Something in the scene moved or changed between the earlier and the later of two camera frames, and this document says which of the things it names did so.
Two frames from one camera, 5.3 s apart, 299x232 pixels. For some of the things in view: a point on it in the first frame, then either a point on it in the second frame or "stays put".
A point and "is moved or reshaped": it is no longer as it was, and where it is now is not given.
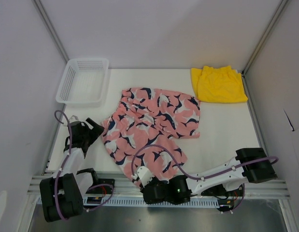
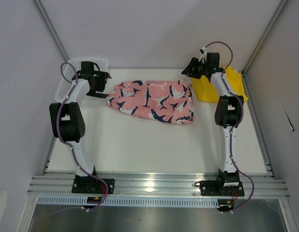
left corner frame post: (39, 6) stays put
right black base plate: (220, 190) stays put
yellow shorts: (218, 84) stays put
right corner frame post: (281, 7) stays put
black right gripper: (153, 180) to (194, 63)
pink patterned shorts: (147, 117) is moved or reshaped
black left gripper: (94, 131) to (103, 81)
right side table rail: (255, 120) stays put
